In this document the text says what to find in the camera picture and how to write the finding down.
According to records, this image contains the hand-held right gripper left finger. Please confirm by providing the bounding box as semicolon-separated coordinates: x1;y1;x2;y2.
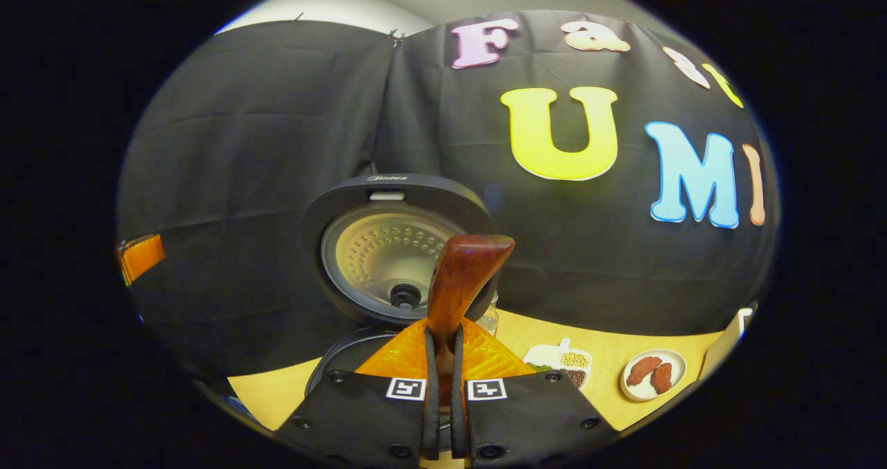
277;319;441;466

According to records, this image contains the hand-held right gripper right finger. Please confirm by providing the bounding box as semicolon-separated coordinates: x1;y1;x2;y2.
450;319;617;466

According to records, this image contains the brown wooden spoon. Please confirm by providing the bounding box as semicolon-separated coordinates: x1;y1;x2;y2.
428;234;516;414

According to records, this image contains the dark grey rice cooker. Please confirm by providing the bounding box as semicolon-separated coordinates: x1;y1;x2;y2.
303;173;501;400

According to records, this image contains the small glass bottle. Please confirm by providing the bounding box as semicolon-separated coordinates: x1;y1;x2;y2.
478;292;500;337

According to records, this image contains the white divided bean dish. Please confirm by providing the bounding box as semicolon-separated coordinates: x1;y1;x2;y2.
523;338;593;389

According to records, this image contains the black backdrop cloth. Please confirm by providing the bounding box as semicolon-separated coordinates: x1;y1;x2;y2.
116;10;780;376

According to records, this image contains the white round plate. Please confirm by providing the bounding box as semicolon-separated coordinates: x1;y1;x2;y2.
620;348;687;402

